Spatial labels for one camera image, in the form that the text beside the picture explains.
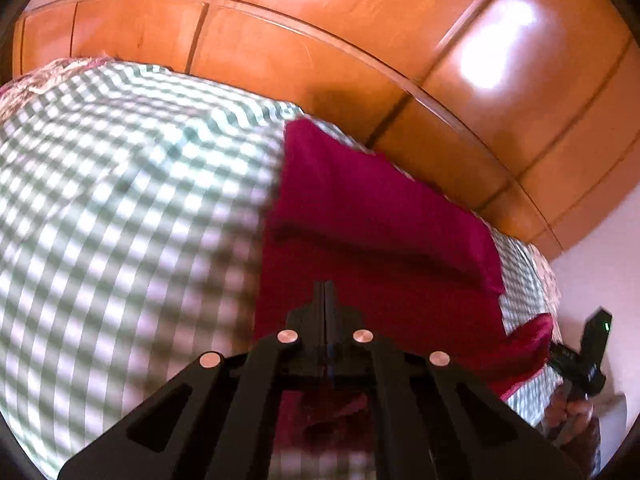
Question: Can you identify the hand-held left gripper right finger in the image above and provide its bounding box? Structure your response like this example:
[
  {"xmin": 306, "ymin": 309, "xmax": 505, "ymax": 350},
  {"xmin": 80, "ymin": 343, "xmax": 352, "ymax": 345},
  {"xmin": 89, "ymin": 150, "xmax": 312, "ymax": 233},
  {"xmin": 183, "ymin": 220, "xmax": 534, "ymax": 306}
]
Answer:
[{"xmin": 325, "ymin": 280, "xmax": 587, "ymax": 480}]

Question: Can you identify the person's right hand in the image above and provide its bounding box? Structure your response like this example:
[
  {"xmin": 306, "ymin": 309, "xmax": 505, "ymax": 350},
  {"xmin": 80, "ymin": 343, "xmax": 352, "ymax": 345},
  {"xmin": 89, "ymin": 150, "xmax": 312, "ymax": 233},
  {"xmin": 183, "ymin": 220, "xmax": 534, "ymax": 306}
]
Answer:
[{"xmin": 543, "ymin": 385, "xmax": 602, "ymax": 456}]

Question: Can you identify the dark red sweater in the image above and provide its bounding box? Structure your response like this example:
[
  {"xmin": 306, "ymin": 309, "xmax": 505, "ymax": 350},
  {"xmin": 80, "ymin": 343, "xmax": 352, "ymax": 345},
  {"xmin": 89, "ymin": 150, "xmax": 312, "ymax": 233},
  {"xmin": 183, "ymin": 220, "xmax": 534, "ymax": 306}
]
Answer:
[{"xmin": 252, "ymin": 117, "xmax": 556, "ymax": 456}]

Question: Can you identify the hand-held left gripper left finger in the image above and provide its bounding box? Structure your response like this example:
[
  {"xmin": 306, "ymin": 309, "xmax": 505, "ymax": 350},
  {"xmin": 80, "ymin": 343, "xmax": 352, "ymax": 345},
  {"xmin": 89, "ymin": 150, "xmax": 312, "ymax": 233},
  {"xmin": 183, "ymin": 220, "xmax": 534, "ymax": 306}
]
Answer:
[{"xmin": 57, "ymin": 280, "xmax": 327, "ymax": 480}]

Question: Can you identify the green checked blanket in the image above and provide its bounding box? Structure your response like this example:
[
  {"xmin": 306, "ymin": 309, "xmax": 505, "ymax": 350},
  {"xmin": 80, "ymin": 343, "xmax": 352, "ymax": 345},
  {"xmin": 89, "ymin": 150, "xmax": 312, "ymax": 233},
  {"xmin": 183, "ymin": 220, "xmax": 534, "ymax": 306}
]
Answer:
[{"xmin": 0, "ymin": 59, "xmax": 566, "ymax": 480}]

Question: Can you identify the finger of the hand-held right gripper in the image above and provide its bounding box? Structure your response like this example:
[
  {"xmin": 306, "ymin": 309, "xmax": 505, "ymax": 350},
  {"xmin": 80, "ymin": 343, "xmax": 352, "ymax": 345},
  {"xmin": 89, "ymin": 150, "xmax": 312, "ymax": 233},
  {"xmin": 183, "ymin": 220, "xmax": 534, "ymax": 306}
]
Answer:
[{"xmin": 548, "ymin": 342, "xmax": 582, "ymax": 376}]

